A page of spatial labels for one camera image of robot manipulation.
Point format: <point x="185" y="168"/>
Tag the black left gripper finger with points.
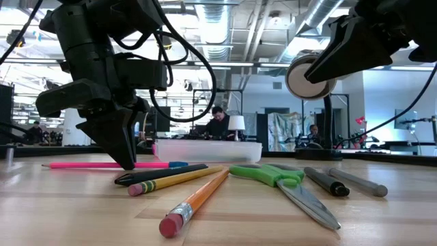
<point x="134" y="143"/>
<point x="112" y="140"/>

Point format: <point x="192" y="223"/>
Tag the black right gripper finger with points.
<point x="358" y="48"/>

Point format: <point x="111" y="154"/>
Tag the pink pen with blue cap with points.
<point x="85" y="165"/>

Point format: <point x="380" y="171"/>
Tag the thick black pen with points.
<point x="160" y="174"/>

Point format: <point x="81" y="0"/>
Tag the yellow pencil with eraser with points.
<point x="170" y="181"/>

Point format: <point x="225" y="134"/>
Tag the clear box with pink lid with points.
<point x="205" y="152"/>

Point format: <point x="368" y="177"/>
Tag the orange pencil with eraser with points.
<point x="198" y="201"/>

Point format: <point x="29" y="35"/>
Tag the grey pen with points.
<point x="358" y="182"/>

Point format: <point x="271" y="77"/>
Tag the black monitor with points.
<point x="162" y="119"/>

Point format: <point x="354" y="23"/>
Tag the white column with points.
<point x="73" y="133"/>

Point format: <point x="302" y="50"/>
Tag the black desk lamp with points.
<point x="307" y="87"/>

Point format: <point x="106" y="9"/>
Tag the person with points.
<point x="218" y="128"/>
<point x="35" y="131"/>
<point x="313" y="131"/>

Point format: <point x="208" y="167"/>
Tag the red lamp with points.
<point x="360" y="120"/>

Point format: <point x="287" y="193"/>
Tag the black ceiling fixture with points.
<point x="15" y="37"/>
<point x="166" y="41"/>

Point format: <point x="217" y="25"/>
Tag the black panel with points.
<point x="6" y="112"/>

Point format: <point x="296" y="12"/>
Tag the small white table lamp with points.
<point x="236" y="122"/>

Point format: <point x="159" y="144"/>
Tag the grey plastic sheet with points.
<point x="283" y="130"/>

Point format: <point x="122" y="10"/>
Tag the silver ventilation duct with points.
<point x="215" y="27"/>
<point x="321" y="13"/>

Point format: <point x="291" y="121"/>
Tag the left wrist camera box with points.
<point x="143" y="73"/>

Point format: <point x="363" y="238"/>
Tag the wall monitor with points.
<point x="405" y="119"/>

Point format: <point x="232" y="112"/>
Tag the black aluminium table frame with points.
<point x="392" y="159"/>

